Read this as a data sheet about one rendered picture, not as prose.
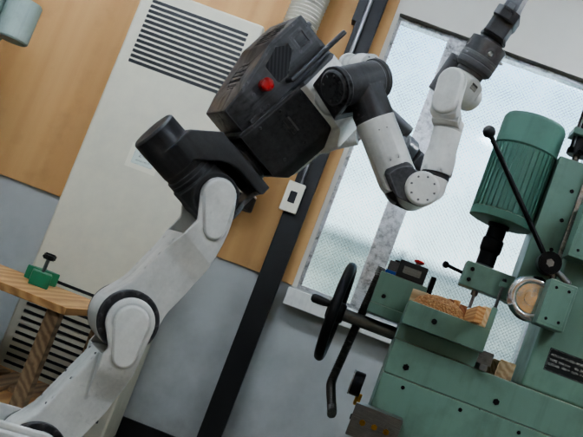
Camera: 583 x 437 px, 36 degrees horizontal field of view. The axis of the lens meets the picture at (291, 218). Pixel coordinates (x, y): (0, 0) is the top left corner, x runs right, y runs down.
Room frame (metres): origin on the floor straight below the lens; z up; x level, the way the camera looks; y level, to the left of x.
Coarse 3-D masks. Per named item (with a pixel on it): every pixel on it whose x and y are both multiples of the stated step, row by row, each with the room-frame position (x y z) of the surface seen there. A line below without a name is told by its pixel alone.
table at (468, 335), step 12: (372, 312) 2.42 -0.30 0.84; (384, 312) 2.42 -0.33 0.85; (396, 312) 2.41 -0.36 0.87; (408, 312) 2.20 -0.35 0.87; (420, 312) 2.20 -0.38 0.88; (432, 312) 2.19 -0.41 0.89; (444, 312) 2.19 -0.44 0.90; (396, 324) 2.78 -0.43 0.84; (408, 324) 2.20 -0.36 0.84; (420, 324) 2.20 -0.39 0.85; (432, 324) 2.19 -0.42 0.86; (444, 324) 2.19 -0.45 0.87; (456, 324) 2.18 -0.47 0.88; (468, 324) 2.18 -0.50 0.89; (444, 336) 2.19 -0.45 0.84; (456, 336) 2.18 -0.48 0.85; (468, 336) 2.18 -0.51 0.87; (480, 336) 2.18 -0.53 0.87; (468, 348) 2.20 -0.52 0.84; (480, 348) 2.17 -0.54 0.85
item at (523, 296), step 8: (520, 280) 2.30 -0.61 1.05; (528, 280) 2.29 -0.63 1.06; (536, 280) 2.29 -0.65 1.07; (544, 280) 2.29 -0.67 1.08; (512, 288) 2.30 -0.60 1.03; (520, 288) 2.30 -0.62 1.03; (528, 288) 2.29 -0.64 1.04; (536, 288) 2.29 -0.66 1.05; (512, 296) 2.30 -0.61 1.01; (520, 296) 2.30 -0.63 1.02; (528, 296) 2.29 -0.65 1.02; (536, 296) 2.29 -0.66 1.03; (512, 304) 2.30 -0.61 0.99; (520, 304) 2.29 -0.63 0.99; (528, 304) 2.29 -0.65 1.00; (536, 304) 2.29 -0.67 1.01; (512, 312) 2.30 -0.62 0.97; (520, 312) 2.29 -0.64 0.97; (528, 312) 2.29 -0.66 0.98; (528, 320) 2.29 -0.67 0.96
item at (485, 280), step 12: (468, 264) 2.41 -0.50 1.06; (480, 264) 2.41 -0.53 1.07; (468, 276) 2.41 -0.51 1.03; (480, 276) 2.41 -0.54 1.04; (492, 276) 2.41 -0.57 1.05; (504, 276) 2.40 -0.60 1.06; (468, 288) 2.44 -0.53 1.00; (480, 288) 2.41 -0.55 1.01; (492, 288) 2.40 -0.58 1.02; (504, 300) 2.40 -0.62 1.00
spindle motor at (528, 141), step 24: (504, 120) 2.43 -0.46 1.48; (528, 120) 2.36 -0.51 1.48; (552, 120) 2.36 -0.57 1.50; (504, 144) 2.40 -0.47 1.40; (528, 144) 2.36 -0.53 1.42; (552, 144) 2.37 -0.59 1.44; (528, 168) 2.36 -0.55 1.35; (552, 168) 2.41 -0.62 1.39; (480, 192) 2.43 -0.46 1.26; (504, 192) 2.37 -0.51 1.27; (528, 192) 2.37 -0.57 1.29; (480, 216) 2.42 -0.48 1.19; (504, 216) 2.36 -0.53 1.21
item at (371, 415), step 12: (360, 408) 2.17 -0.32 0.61; (372, 408) 2.17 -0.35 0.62; (360, 420) 2.17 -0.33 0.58; (372, 420) 2.17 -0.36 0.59; (384, 420) 2.16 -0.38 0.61; (396, 420) 2.16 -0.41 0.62; (348, 432) 2.17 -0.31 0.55; (360, 432) 2.17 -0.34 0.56; (372, 432) 2.17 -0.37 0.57; (384, 432) 2.16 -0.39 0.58; (396, 432) 2.16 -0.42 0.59
